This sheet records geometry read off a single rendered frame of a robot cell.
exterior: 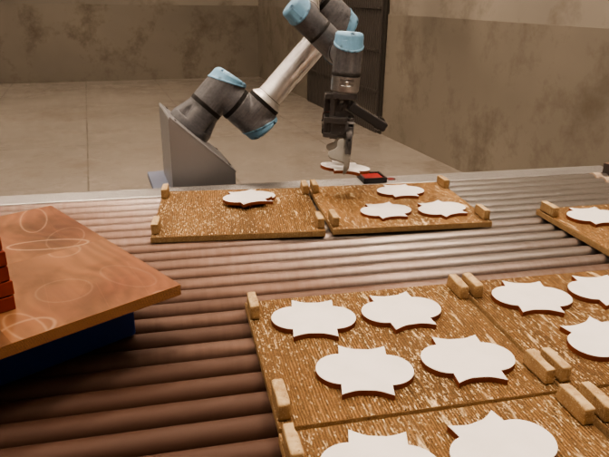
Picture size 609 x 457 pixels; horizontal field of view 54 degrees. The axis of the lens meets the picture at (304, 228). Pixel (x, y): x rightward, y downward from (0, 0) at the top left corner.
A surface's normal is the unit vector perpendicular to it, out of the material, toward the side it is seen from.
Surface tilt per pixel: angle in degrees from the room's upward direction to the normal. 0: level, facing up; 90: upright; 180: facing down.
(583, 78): 90
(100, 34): 90
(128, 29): 90
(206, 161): 90
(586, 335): 0
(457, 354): 0
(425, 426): 0
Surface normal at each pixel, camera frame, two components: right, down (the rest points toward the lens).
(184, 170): 0.32, 0.35
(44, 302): 0.01, -0.93
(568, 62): -0.94, 0.11
